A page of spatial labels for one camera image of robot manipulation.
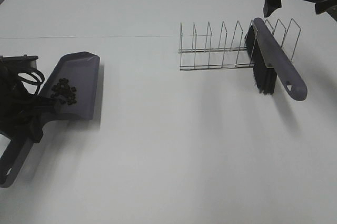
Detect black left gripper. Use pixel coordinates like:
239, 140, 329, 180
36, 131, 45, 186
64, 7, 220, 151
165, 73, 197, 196
1, 62, 59, 143

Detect pile of coffee beans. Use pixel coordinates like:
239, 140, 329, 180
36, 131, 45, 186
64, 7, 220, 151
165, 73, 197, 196
50, 78, 77, 105

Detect purple plastic dustpan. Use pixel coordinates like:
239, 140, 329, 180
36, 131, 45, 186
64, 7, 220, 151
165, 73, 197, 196
1, 52, 100, 188

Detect purple hand brush black bristles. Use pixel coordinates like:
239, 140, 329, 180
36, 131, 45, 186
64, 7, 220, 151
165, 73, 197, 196
245, 17, 308, 101

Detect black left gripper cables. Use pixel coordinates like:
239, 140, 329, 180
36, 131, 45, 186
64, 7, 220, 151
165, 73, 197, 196
0, 62, 46, 95

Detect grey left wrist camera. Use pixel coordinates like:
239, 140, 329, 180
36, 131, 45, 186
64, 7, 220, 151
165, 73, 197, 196
1, 55, 38, 69

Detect chrome wire dish rack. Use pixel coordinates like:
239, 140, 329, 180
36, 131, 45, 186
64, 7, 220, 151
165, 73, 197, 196
178, 18, 302, 71

